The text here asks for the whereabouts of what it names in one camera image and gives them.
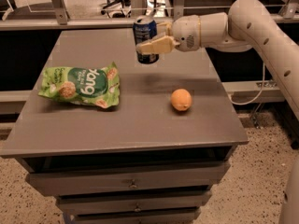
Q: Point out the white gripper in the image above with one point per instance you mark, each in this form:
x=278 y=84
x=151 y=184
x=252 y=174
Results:
x=186 y=32

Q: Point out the blue pepsi can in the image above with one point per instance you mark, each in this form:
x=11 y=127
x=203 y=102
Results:
x=144 y=28

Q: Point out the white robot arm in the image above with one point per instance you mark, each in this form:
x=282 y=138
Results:
x=247 y=23

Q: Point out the orange fruit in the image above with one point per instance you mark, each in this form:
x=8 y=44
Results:
x=181 y=100

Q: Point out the green chips bag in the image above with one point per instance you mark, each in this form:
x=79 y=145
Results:
x=82 y=86

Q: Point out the grey metal railing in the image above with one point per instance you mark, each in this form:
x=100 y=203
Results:
x=17 y=15

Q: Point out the grey drawer cabinet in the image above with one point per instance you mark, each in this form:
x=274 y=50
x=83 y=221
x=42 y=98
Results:
x=142 y=161

